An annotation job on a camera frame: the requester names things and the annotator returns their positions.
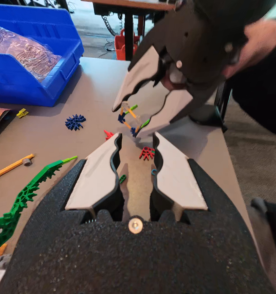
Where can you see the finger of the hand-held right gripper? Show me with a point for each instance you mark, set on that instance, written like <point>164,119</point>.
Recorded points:
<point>140,73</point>
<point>172,108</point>

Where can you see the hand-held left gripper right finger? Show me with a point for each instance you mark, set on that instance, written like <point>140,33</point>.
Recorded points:
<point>181,183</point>

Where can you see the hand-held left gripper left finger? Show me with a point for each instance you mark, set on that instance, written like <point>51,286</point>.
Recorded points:
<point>94,183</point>

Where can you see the orange rod blue connector frame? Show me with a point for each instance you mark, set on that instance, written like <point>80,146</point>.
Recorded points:
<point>129,115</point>

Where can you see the red connector pair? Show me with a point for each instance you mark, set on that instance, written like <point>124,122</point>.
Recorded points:
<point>147,153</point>

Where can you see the small green clip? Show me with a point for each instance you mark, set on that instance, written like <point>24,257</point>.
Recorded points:
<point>123,179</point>

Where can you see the red bucket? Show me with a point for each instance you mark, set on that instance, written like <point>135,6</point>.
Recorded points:
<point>120,48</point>

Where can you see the black chair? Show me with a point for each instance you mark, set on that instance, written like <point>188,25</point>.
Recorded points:
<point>216,115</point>

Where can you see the red connector white rod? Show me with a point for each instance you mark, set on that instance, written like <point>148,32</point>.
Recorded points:
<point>109,135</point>

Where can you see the blue snowflake connector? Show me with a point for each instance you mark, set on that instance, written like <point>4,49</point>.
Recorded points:
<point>75,122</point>

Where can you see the orange rod grey end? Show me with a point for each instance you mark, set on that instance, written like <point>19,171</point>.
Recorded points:
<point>9,168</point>

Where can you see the small yellow connector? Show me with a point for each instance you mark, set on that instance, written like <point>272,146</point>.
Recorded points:
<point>21,113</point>

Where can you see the person's leg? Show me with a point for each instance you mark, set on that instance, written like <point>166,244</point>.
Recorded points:
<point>271,234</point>

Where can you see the blue plastic bin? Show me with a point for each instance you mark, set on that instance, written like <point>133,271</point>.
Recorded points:
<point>32,92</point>

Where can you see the clear plastic bag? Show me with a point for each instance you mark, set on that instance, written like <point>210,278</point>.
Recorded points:
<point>23,50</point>

